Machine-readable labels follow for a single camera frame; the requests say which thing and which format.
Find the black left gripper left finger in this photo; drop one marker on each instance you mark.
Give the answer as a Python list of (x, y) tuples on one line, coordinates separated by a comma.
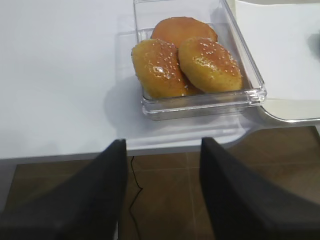
[(85, 207)]

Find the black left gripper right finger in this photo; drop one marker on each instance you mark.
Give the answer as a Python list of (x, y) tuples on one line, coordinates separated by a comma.
[(242, 205)]

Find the clear plastic bun container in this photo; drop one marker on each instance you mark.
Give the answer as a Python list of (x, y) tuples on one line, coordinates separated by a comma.
[(218, 15)]

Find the sesame bun right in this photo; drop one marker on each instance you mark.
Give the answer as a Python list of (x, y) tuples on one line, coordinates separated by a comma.
[(209, 66)]

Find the sesame bun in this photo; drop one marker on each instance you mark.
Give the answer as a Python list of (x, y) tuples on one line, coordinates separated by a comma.
[(209, 66), (157, 67)]

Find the sesame bun left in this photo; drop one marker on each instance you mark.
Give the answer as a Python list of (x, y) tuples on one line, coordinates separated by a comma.
[(157, 67)]

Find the white parchment paper sheet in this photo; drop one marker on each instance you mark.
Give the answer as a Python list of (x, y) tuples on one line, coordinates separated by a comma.
[(284, 41)]

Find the white metal tray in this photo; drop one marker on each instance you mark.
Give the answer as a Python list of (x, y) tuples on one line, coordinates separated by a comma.
[(286, 112)]

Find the plain bun back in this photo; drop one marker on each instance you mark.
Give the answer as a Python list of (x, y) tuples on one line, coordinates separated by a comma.
[(177, 29)]

